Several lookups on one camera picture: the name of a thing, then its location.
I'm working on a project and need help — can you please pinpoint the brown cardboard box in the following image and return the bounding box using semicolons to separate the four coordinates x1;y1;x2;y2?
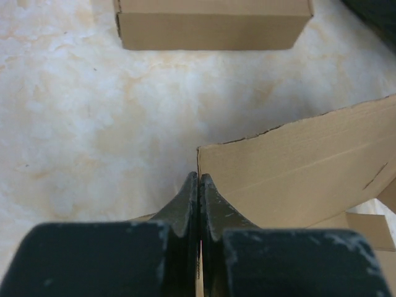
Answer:
193;96;395;291
113;0;314;51

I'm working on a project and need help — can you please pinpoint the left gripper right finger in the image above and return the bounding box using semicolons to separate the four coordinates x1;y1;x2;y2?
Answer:
199;174;392;296

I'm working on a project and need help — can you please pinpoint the black plush flower cushion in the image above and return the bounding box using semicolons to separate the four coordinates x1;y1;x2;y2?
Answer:
342;0;396;54

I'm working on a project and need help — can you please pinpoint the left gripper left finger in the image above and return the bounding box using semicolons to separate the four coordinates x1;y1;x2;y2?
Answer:
1;172;198;296

